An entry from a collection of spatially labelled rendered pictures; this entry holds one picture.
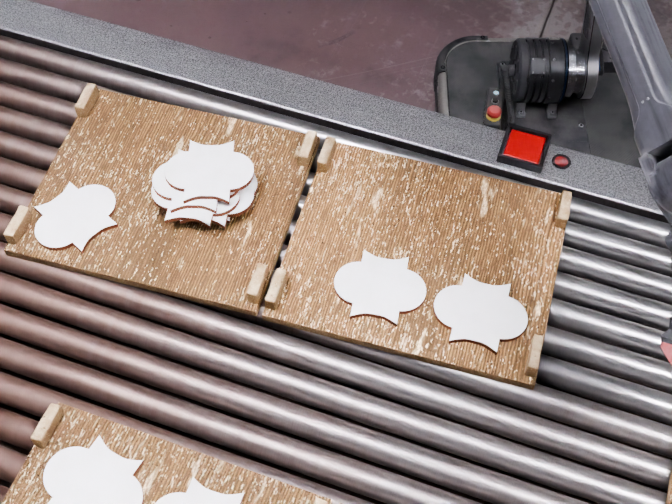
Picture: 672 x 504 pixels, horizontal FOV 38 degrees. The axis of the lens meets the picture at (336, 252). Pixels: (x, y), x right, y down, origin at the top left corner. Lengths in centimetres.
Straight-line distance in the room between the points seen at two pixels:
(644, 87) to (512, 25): 213
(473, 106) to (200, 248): 128
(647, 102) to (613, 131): 156
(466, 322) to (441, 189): 25
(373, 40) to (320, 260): 170
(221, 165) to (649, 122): 71
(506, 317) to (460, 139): 37
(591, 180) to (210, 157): 63
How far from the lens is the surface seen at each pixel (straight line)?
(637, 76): 112
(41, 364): 149
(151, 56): 182
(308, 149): 159
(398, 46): 312
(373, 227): 153
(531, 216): 158
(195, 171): 154
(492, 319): 146
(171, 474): 136
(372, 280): 147
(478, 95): 267
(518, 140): 168
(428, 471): 138
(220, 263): 151
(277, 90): 174
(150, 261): 152
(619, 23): 115
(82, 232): 156
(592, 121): 268
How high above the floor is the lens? 220
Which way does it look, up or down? 57 degrees down
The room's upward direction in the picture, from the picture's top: 1 degrees clockwise
